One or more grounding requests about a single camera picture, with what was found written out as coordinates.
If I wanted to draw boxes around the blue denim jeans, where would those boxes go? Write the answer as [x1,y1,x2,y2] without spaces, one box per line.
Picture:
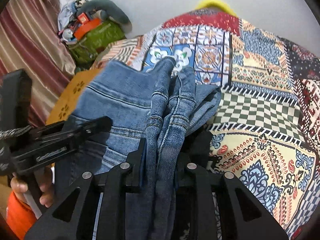
[55,56,221,239]

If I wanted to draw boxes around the person's left hand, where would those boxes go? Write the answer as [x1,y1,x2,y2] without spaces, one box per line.
[10,166,55,209]

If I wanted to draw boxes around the patchwork patterned bed cover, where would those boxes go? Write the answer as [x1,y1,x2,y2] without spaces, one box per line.
[93,8,319,239]

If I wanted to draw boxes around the striped red gold curtain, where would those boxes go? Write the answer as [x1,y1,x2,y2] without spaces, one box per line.
[1,0,75,126]

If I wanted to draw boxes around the green fabric storage box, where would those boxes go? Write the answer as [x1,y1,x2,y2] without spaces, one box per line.
[67,20,125,65]

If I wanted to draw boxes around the orange box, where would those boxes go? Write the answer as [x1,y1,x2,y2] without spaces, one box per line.
[74,18,102,40]

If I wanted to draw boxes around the pile of clothes on box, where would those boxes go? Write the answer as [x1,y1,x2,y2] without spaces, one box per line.
[57,0,88,43]

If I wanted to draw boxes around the yellow headboard arch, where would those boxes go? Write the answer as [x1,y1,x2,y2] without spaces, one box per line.
[195,0,237,17]

